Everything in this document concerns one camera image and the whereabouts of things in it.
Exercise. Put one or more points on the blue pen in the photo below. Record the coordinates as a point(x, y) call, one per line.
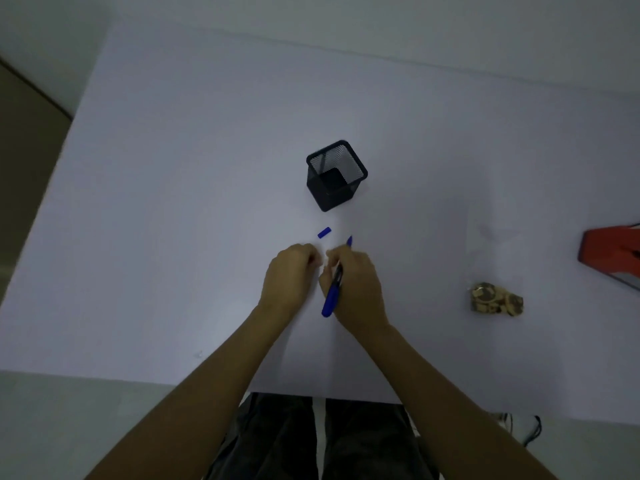
point(332, 294)

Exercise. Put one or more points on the person's white shoe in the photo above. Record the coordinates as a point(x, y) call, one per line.
point(517, 427)

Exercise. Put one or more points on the blue pen cap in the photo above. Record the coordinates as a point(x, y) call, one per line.
point(324, 232)

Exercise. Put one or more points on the black mesh pen holder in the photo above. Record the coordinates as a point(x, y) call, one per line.
point(336, 175)

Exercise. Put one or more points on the person's right hand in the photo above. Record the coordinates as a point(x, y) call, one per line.
point(360, 289)

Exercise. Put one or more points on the person's right forearm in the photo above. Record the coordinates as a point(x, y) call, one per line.
point(450, 404)

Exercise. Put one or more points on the person's dark trousers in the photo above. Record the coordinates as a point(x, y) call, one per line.
point(320, 439)

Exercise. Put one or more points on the red and black stapler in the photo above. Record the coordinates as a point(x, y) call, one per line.
point(611, 254)

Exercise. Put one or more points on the person's right fingers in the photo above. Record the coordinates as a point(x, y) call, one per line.
point(336, 262)

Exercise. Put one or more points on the person's left forearm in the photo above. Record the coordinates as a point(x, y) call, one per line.
point(200, 394)

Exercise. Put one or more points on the person's left fingers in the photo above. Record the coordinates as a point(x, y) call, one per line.
point(309, 255)

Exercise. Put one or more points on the person's left hand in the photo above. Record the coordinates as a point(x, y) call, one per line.
point(288, 279)

